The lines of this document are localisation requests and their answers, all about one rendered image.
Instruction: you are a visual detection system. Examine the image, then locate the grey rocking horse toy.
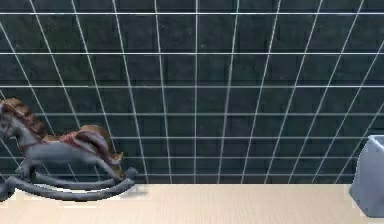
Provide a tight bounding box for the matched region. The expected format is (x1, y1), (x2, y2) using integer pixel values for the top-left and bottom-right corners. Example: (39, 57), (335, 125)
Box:
(0, 97), (139, 203)

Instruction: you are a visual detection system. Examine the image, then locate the pale blue bin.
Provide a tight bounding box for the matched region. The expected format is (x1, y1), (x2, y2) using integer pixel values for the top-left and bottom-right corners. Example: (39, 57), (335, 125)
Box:
(348, 134), (384, 219)

